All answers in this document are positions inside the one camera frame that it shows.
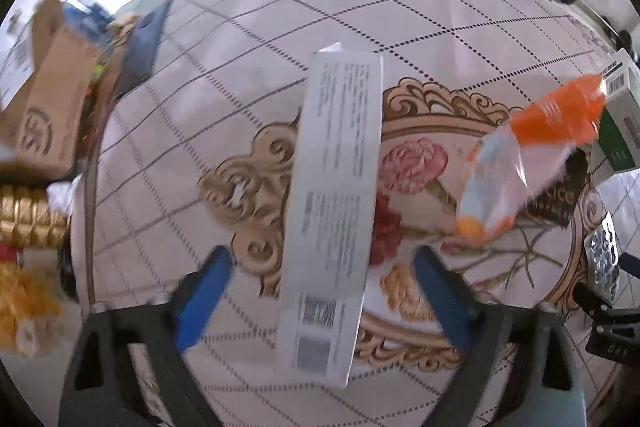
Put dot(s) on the yellow plastic bag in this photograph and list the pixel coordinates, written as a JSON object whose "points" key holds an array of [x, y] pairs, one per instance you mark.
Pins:
{"points": [[25, 307]]}

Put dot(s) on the small blue panel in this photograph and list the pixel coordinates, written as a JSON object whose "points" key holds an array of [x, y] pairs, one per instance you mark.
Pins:
{"points": [[145, 47]]}

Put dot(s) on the gold wrapped candy pile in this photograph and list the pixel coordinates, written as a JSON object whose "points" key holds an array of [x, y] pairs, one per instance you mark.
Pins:
{"points": [[30, 217]]}

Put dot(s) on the long white box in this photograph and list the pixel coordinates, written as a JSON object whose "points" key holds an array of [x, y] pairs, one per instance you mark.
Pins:
{"points": [[330, 207]]}

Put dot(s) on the silver blister pack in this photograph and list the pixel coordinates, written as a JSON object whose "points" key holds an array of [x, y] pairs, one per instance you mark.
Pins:
{"points": [[602, 252]]}

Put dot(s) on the dark brown packet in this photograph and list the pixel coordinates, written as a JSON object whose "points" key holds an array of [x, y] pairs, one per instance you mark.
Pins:
{"points": [[560, 202]]}

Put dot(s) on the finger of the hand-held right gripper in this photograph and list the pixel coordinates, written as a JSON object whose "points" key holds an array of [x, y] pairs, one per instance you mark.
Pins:
{"points": [[595, 299], [629, 269]]}

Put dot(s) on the green white carton box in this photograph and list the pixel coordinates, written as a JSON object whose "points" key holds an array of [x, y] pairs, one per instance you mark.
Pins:
{"points": [[622, 142]]}

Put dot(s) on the orange plastic bag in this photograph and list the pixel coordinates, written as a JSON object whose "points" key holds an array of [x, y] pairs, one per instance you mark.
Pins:
{"points": [[560, 112]]}

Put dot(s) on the brown cardboard box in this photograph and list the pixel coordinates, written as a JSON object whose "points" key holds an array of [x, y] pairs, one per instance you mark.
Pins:
{"points": [[50, 107]]}

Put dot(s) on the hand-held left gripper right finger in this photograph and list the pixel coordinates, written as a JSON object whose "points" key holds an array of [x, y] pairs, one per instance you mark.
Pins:
{"points": [[445, 302]]}

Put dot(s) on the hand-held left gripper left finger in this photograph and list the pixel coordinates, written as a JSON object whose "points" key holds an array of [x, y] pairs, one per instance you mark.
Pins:
{"points": [[202, 302]]}

